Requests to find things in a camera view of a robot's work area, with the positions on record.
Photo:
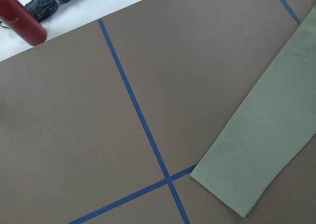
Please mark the olive green long-sleeve shirt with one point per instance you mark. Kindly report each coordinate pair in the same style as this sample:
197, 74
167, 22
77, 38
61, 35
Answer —
272, 124

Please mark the folded dark blue umbrella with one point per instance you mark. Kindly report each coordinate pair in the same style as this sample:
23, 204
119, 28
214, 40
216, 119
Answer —
43, 9

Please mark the red cylindrical bottle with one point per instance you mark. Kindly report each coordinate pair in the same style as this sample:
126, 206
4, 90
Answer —
18, 19

